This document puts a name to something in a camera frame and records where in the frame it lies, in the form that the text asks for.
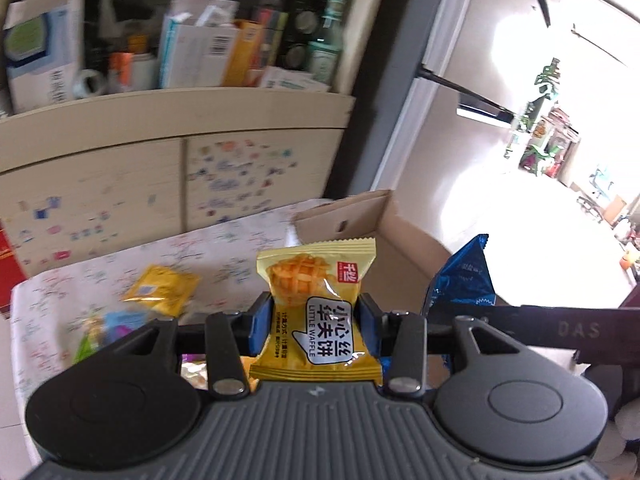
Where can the black jar rack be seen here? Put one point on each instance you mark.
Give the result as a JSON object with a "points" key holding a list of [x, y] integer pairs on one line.
{"points": [[305, 20]]}

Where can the clear plastic jug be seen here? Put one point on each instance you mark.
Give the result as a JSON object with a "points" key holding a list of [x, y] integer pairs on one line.
{"points": [[125, 5]]}

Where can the flat white box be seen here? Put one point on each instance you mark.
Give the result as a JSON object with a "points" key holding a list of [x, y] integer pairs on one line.
{"points": [[295, 80]]}

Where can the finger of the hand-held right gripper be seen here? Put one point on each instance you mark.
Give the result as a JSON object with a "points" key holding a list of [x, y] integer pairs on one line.
{"points": [[605, 380], [575, 330]]}

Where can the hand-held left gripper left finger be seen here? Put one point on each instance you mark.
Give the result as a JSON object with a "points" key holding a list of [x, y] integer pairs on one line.
{"points": [[260, 327]]}

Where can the colourful marker pack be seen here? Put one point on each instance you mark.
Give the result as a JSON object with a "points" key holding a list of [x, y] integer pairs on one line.
{"points": [[270, 35]]}

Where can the silver snack packet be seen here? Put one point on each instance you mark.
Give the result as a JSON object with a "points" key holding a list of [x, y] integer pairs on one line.
{"points": [[194, 372]]}

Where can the plain yellow snack packet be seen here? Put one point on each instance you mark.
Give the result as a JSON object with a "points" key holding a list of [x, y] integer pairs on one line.
{"points": [[160, 290]]}

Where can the black metal rod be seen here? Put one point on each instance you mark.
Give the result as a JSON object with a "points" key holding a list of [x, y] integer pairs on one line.
{"points": [[465, 92]]}

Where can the cream wooden cabinet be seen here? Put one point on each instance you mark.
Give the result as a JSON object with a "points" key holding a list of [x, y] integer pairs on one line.
{"points": [[125, 120]]}

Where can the light blue snack packet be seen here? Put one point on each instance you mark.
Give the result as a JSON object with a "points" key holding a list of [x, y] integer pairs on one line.
{"points": [[117, 327]]}

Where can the tape roll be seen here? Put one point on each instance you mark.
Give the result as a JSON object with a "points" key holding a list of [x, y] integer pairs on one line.
{"points": [[89, 82]]}

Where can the cabinet door many stickers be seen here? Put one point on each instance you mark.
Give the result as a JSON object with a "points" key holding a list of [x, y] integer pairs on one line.
{"points": [[250, 175]]}

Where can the green glass bottle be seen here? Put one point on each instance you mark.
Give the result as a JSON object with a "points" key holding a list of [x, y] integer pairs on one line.
{"points": [[327, 45]]}

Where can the red cardboard box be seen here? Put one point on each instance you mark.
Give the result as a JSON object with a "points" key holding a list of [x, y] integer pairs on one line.
{"points": [[11, 257]]}

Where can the green potted plants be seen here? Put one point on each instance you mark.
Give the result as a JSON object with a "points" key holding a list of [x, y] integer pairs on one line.
{"points": [[542, 135]]}

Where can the floral tablecloth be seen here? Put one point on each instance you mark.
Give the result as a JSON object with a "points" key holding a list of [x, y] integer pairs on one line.
{"points": [[220, 260]]}

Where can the cabinet door few stickers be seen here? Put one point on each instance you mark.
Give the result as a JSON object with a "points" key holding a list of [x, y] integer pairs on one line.
{"points": [[100, 185]]}

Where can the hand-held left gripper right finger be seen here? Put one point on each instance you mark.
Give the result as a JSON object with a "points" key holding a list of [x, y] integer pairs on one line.
{"points": [[369, 330]]}

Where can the yellow waffle snack packet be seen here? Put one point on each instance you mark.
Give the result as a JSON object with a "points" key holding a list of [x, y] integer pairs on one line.
{"points": [[315, 320]]}

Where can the white carton with barcode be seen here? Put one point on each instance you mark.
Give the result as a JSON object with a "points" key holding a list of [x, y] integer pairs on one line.
{"points": [[195, 55]]}

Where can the tall yellow box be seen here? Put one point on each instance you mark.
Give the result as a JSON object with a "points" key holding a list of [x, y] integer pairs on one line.
{"points": [[245, 52]]}

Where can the brown cardboard box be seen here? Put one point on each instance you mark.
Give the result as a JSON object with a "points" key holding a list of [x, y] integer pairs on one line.
{"points": [[350, 215]]}

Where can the white jar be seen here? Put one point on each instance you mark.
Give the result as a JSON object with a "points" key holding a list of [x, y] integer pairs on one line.
{"points": [[146, 72]]}

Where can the large white blue box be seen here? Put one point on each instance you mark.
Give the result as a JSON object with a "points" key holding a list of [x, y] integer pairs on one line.
{"points": [[45, 40]]}

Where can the orange capped bottle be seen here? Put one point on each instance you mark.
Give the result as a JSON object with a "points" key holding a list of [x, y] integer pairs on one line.
{"points": [[120, 72]]}

